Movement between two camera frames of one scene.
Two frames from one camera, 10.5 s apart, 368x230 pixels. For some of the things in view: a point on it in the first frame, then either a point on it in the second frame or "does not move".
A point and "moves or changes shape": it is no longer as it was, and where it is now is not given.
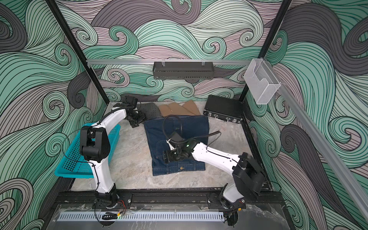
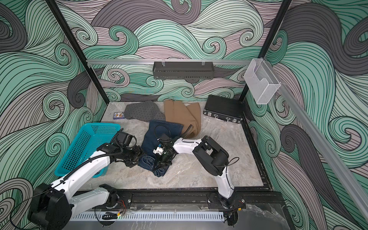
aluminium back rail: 151,62 does not move
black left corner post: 60,18 does not move
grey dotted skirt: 150,109 does not move
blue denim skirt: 157,131 moves or changes shape
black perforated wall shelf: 183,70 does not move
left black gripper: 143,118 → 139,153
